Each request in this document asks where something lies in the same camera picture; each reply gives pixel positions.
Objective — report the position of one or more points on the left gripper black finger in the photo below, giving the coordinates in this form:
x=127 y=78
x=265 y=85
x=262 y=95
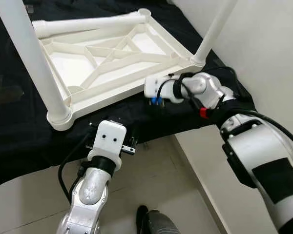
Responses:
x=135 y=135

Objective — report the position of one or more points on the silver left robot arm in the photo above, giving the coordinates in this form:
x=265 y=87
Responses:
x=88 y=200

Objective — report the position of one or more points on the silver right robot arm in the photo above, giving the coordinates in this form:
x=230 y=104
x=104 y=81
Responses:
x=263 y=156

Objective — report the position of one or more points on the white plastic children table top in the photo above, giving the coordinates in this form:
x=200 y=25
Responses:
x=136 y=44

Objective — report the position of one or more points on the grey robot right foot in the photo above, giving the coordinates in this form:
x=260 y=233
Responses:
x=158 y=222

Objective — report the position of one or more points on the black table cloth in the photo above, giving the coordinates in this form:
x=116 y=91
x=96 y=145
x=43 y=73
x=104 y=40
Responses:
x=19 y=151

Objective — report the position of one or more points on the clear tape cross patch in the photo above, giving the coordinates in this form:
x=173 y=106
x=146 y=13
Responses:
x=5 y=102

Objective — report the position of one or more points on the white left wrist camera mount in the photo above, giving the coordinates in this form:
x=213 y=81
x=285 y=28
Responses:
x=107 y=141

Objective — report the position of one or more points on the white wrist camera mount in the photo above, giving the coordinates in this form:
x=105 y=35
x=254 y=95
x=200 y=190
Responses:
x=154 y=87
x=107 y=141

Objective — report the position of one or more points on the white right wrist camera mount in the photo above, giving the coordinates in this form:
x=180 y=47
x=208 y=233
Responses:
x=154 y=87

